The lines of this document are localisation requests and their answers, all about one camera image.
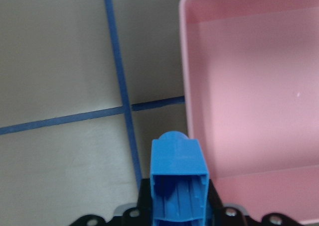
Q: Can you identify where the pink plastic box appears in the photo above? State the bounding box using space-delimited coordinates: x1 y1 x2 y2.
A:
179 0 319 224

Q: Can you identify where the blue three-stud block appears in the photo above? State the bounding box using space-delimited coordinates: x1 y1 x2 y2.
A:
150 131 209 226

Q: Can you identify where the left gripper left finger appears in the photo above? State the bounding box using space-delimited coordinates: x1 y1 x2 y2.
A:
70 179 152 226

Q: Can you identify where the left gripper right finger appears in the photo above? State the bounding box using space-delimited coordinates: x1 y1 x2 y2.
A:
205 180 299 226

